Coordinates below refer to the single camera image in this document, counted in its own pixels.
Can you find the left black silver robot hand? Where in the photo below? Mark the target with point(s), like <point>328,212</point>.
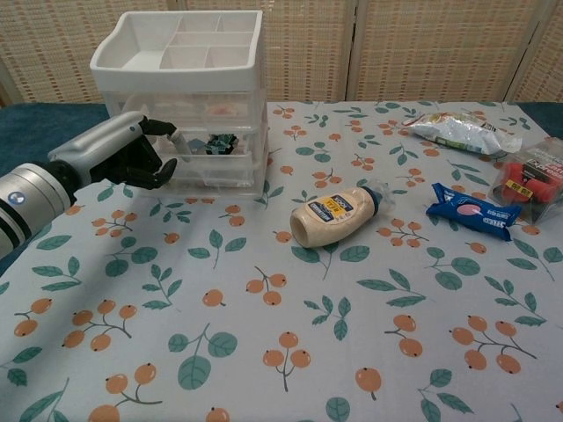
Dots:
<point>101,145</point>

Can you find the small teal black object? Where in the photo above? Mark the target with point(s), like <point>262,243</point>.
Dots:
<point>220,143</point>

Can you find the clear plastic storage bin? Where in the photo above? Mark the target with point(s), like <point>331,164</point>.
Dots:
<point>228,166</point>

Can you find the white drawer organizer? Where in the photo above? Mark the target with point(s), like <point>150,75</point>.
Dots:
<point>145,70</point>

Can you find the blurry blue-gray object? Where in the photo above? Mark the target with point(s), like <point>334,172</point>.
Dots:
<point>196,143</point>

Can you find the mayonnaise squeeze bottle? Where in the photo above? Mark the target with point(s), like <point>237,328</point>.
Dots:
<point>325,215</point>

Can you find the floral print tablecloth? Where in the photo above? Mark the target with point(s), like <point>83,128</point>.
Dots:
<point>264,334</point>

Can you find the bamboo folding screen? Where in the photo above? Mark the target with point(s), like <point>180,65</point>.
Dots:
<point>396,48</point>

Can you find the silver snack bag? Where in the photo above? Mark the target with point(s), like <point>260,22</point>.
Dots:
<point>462,134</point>

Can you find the blue snack packet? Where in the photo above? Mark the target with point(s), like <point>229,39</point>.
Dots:
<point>470,211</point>

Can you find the clear pack of red snacks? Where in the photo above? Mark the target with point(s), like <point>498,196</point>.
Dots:
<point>532,184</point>

